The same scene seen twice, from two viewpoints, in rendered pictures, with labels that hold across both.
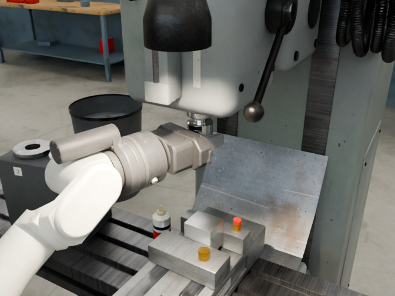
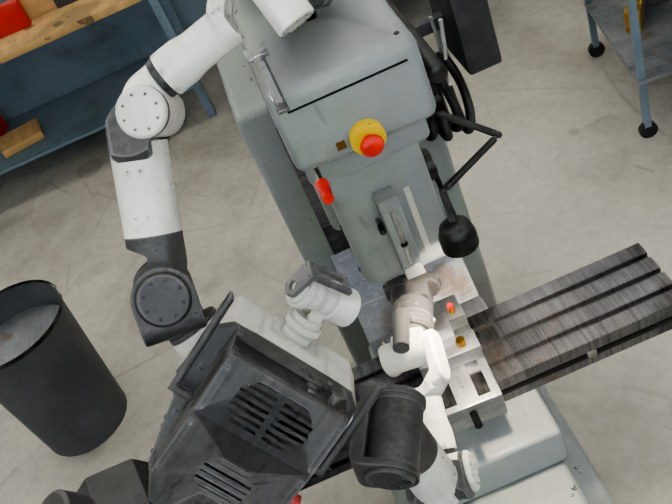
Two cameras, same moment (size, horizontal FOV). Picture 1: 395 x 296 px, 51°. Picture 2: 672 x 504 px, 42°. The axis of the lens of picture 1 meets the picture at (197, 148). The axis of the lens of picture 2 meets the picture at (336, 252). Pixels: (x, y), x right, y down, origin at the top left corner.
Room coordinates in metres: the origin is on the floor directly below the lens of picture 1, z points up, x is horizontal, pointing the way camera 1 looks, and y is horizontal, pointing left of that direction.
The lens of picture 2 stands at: (-0.54, 0.79, 2.55)
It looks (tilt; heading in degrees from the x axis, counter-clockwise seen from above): 39 degrees down; 332
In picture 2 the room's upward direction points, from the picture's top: 25 degrees counter-clockwise
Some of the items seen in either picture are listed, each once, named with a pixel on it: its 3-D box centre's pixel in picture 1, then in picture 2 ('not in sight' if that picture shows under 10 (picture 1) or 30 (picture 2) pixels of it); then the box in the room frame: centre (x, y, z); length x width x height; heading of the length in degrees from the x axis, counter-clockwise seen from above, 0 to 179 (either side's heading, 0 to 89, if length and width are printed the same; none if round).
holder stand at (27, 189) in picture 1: (56, 187); not in sight; (0.88, 0.34, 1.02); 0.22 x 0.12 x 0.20; 71
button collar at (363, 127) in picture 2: not in sight; (367, 137); (0.48, 0.11, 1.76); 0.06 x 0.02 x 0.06; 61
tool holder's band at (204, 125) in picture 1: (200, 123); not in sight; (0.68, 0.00, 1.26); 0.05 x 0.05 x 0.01
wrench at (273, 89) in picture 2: not in sight; (267, 77); (0.60, 0.17, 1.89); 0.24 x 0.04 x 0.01; 152
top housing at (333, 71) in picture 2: not in sight; (323, 50); (0.69, -0.01, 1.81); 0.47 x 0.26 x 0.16; 151
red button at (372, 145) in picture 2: not in sight; (371, 144); (0.46, 0.12, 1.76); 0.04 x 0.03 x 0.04; 61
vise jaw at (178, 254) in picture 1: (188, 258); (448, 354); (0.63, 0.02, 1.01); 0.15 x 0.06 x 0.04; 58
